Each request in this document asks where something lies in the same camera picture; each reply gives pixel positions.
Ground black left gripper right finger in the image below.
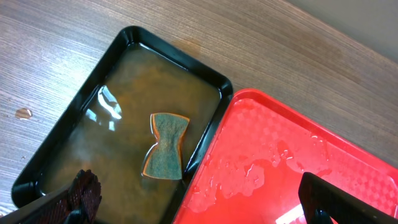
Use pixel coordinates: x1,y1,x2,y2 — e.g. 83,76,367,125
298,172,397,224

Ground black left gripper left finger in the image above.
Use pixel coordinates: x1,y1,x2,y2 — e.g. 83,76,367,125
1,170,102,224

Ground orange green sponge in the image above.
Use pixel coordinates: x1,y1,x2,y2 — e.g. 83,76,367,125
142,113,190,180

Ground red plastic tray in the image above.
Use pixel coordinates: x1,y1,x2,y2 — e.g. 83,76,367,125
174,89,397,223

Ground black water tray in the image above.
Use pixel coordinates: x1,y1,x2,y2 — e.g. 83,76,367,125
11,26,233,223

